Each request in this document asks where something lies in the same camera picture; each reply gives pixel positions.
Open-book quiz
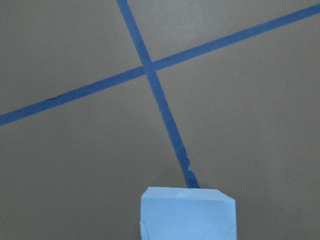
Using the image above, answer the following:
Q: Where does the light blue foam block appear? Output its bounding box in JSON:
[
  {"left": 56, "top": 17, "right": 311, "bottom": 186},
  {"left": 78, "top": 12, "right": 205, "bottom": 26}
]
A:
[{"left": 140, "top": 186, "right": 237, "bottom": 240}]

